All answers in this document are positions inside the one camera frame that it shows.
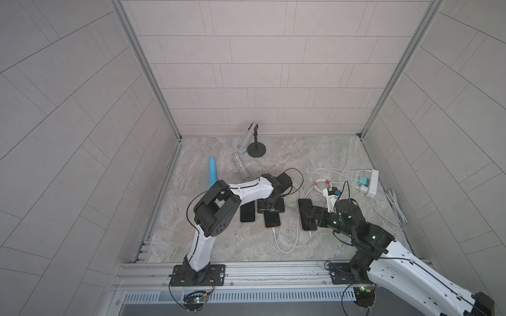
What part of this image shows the left circuit board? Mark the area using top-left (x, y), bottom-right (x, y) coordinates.
top-left (183, 290), bottom-right (210, 313)

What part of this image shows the black round base stand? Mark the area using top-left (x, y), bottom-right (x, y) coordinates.
top-left (247, 125), bottom-right (266, 158)

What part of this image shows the blue cylindrical tube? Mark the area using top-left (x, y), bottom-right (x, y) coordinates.
top-left (209, 156), bottom-right (217, 188)

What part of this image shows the circuit board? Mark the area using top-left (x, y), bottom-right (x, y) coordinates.
top-left (353, 285), bottom-right (376, 309)
top-left (183, 290), bottom-right (210, 313)

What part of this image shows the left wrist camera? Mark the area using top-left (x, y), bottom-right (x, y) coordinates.
top-left (274, 172), bottom-right (293, 195)

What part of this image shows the right circuit board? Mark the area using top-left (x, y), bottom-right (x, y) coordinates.
top-left (353, 285), bottom-right (376, 309)

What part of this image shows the black phone pink case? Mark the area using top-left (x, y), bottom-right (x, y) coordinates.
top-left (264, 211), bottom-right (281, 229)
top-left (297, 199), bottom-right (317, 231)

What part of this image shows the white charging cable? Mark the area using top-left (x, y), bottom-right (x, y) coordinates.
top-left (236, 232), bottom-right (278, 254)
top-left (272, 185), bottom-right (303, 254)
top-left (296, 167), bottom-right (368, 246)

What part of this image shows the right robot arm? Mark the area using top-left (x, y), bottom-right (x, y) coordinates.
top-left (298, 199), bottom-right (495, 315)

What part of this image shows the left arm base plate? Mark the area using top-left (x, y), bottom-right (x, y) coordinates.
top-left (169, 264), bottom-right (226, 287)

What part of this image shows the white power cord bundle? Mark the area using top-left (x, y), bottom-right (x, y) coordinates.
top-left (385, 188), bottom-right (408, 226)

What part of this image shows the teal charger plug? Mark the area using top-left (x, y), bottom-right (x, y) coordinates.
top-left (358, 176), bottom-right (370, 187)

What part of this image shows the aluminium mounting rail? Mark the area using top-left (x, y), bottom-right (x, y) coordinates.
top-left (110, 261), bottom-right (379, 294)

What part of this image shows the white power strip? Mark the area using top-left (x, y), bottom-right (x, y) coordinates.
top-left (366, 169), bottom-right (379, 198)

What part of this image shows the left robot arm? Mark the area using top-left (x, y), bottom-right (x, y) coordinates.
top-left (183, 172), bottom-right (293, 283)

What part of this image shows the glittery clear tube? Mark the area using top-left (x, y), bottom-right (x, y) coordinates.
top-left (232, 152), bottom-right (251, 182)

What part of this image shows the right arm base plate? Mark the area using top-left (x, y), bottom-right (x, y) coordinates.
top-left (324, 261), bottom-right (371, 285)

